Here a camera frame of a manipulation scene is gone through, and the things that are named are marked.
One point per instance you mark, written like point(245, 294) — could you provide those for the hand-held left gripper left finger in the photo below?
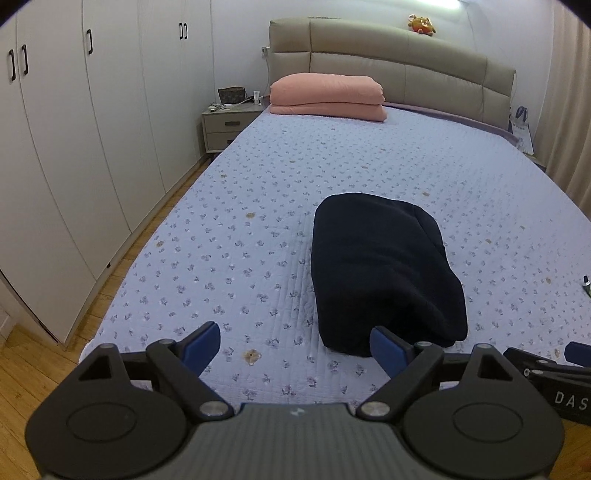
point(203, 346)

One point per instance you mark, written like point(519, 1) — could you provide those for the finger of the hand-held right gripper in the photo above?
point(581, 353)
point(531, 359)

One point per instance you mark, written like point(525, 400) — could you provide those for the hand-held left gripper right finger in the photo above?
point(388, 351)

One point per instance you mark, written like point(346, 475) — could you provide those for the navy white-striped hoodie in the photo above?
point(383, 272)

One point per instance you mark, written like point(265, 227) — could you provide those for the small dark-capped tube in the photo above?
point(586, 286)

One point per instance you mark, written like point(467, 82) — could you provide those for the bed with floral quilt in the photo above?
point(231, 258)

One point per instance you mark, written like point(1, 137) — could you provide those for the grey nightstand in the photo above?
point(226, 129)

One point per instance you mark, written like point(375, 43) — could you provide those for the white shopping bag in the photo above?
point(521, 131)

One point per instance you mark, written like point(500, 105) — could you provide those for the white wardrobe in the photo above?
point(92, 138)

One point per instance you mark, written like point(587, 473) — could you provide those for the small clutter on nightstand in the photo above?
point(214, 108)

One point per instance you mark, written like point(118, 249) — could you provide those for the purple bed sheet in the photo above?
point(461, 120)

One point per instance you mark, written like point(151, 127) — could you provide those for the brown patterned pouch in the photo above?
point(232, 95)

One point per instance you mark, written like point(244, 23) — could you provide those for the beige curtain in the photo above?
point(568, 92)

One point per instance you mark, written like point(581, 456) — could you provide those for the folded pink blanket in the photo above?
point(328, 94)

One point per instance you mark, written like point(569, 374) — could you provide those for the beige padded bed headboard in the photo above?
point(392, 69)

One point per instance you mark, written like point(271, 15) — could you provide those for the orange plush toy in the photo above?
point(421, 24)

